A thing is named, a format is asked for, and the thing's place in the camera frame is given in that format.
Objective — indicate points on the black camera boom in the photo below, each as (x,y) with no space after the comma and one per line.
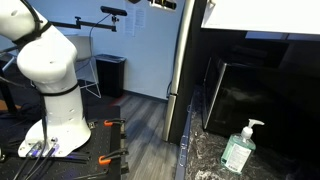
(93,24)

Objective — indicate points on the white cabinet door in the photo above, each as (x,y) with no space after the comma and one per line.
(266,15)
(266,35)

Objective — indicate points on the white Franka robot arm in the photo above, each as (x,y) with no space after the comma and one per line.
(50,76)

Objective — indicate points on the black bar camera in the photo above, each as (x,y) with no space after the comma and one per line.
(114,10)

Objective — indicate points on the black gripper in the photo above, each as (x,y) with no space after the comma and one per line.
(158,3)

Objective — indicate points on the black trash bin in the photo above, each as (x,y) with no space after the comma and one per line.
(110,75)

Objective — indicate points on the green pump sanitizer bottle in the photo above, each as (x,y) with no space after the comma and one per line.
(238,150)

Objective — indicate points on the white wall papers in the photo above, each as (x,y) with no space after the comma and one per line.
(135,16)

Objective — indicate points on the black steel microwave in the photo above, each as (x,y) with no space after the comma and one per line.
(253,96)

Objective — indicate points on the orange black clamp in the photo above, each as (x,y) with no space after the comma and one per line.
(113,122)
(111,156)

